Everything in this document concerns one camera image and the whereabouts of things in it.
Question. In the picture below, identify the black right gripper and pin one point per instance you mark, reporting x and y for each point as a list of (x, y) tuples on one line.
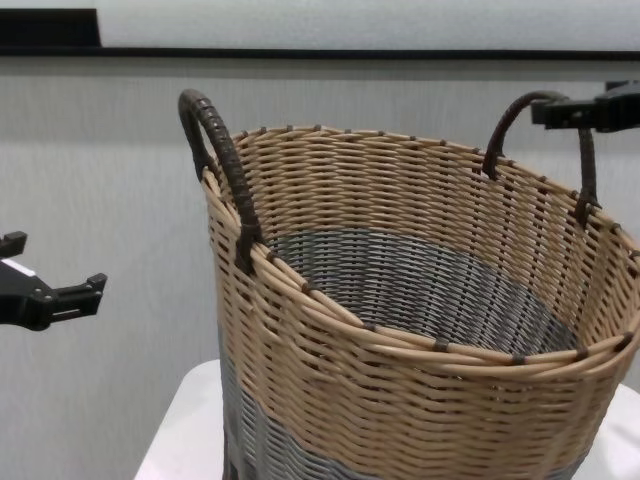
[(629, 112)]

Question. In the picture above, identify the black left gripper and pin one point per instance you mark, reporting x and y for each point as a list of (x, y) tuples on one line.
[(20, 300)]

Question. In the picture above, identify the tan grey brown wicker basket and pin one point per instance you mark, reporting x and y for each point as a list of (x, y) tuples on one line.
[(400, 400)]

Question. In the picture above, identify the white foam board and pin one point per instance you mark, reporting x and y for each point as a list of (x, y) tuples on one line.
[(350, 22)]

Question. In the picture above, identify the black horizontal partition rail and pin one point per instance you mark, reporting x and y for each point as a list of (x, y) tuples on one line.
[(300, 52)]

